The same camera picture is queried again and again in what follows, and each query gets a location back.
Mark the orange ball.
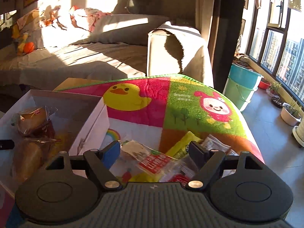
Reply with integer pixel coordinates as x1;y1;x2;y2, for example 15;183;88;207
23;42;36;53

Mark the yellow snack packet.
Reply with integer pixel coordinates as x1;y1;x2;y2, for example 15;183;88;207
166;131;203;159

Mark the sesame bar packet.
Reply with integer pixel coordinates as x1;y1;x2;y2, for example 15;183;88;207
120;140;188;183

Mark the bread packet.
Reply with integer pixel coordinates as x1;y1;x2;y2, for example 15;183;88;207
17;107;57;137
12;138;57;183

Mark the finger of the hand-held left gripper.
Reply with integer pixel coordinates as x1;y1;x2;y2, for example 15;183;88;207
0;140;15;150

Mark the beige curtain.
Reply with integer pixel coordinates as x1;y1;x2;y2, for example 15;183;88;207
195;0;216;43

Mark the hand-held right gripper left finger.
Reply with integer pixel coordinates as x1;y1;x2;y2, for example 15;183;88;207
45;140;123;190

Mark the black window frame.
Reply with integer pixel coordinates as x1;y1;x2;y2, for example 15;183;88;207
242;0;304;98

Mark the silver globe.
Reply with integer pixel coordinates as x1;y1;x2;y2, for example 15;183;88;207
125;0;162;15

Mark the pink cardboard box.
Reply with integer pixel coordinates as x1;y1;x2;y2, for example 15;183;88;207
0;89;110;202

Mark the small green potted plant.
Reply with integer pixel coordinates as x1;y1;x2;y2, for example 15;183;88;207
268;82;282;98

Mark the grey pillow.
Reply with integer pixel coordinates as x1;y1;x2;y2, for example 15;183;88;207
71;14;171;47

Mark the clear snack packet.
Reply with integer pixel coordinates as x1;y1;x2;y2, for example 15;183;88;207
201;134;232;155

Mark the grey sofa bed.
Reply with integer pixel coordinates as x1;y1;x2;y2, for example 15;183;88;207
0;7;152;88

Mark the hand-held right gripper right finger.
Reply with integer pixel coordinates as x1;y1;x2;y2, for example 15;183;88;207
186;141;264;190

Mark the white planter with grass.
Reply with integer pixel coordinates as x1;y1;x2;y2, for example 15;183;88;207
281;100;302;126

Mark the beige covered armchair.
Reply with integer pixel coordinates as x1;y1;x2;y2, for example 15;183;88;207
147;21;214;88

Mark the yellow plush toy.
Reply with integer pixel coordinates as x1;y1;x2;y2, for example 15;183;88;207
17;32;30;55

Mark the colourful cartoon mat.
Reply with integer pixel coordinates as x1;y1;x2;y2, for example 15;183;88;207
0;74;265;219

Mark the patterned cushion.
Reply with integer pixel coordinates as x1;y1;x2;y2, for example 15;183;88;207
12;9;40;38

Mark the red flower pot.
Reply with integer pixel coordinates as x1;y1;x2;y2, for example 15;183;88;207
258;79;272;90

